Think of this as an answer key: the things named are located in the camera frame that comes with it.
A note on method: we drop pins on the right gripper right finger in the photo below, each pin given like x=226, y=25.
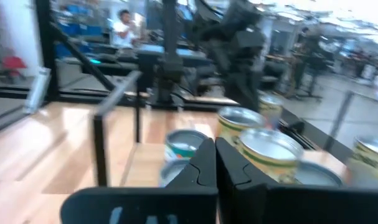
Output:
x=269, y=205

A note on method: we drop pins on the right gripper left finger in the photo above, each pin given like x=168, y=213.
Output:
x=195, y=199

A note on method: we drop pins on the orange red labelled tin can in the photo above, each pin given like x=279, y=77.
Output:
x=171, y=172

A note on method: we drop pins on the yellow green labelled tin can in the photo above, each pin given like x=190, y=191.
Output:
x=238, y=118
x=269, y=149

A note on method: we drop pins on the carrot print tin can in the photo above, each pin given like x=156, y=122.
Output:
x=184, y=140

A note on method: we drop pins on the yellow corn tin can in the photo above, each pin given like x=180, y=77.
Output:
x=372, y=146

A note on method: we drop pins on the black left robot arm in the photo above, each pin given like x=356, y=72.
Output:
x=235, y=46

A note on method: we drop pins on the teal pink labelled tin can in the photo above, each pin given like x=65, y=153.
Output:
x=316, y=177

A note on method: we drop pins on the person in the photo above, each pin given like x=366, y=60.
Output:
x=305, y=56
x=123, y=29

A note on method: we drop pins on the blue sheet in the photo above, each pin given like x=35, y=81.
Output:
x=151, y=49

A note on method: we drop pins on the silvery bar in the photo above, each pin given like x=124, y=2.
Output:
x=37, y=90

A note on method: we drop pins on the blue storage bins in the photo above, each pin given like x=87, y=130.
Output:
x=79, y=31

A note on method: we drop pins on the red chair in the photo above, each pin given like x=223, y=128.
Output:
x=13, y=63

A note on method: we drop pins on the wooden shelf with black frame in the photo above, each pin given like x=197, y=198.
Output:
x=98, y=149

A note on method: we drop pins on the black aluminium table frame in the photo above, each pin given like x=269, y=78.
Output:
x=47, y=46

